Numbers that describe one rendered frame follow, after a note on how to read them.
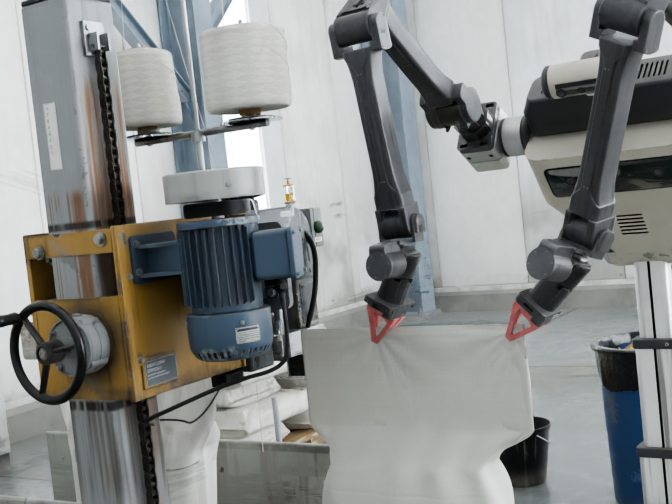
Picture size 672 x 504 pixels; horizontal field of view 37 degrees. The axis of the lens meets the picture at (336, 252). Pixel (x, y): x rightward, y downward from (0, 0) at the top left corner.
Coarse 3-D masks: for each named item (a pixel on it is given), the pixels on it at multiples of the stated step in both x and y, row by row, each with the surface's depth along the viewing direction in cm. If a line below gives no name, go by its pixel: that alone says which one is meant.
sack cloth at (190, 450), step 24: (192, 384) 226; (192, 408) 226; (72, 432) 242; (168, 432) 224; (192, 432) 224; (216, 432) 230; (72, 456) 238; (168, 456) 222; (192, 456) 224; (216, 456) 233; (168, 480) 223; (192, 480) 225; (216, 480) 233
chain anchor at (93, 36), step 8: (88, 24) 178; (96, 24) 180; (88, 32) 178; (96, 32) 177; (88, 40) 178; (96, 40) 177; (104, 40) 180; (88, 48) 178; (96, 48) 177; (104, 48) 180
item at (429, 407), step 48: (336, 336) 204; (384, 336) 198; (432, 336) 192; (480, 336) 187; (336, 384) 206; (384, 384) 200; (432, 384) 193; (480, 384) 188; (528, 384) 183; (336, 432) 205; (384, 432) 200; (432, 432) 194; (480, 432) 189; (528, 432) 184; (336, 480) 200; (384, 480) 193; (432, 480) 187; (480, 480) 185
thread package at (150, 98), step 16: (144, 48) 197; (128, 64) 196; (144, 64) 196; (160, 64) 198; (128, 80) 196; (144, 80) 196; (160, 80) 198; (128, 96) 196; (144, 96) 196; (160, 96) 197; (176, 96) 201; (128, 112) 196; (144, 112) 196; (160, 112) 197; (176, 112) 200; (128, 128) 202; (144, 128) 201; (160, 128) 208
